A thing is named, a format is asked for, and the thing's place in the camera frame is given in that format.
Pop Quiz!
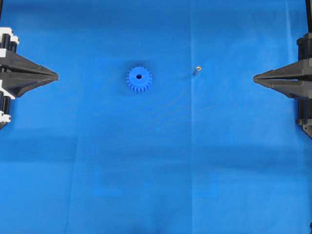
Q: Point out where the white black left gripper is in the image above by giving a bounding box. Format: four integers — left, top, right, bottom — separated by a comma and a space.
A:
0, 27, 59, 129

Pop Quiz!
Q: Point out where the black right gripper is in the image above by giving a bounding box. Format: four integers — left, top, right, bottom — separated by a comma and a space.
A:
253, 31, 312, 139

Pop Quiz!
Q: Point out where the small blue plastic gear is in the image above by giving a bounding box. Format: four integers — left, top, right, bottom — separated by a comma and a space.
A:
126, 66, 153, 94

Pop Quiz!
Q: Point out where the blue cloth mat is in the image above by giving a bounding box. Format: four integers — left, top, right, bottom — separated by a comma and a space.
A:
0, 0, 312, 234

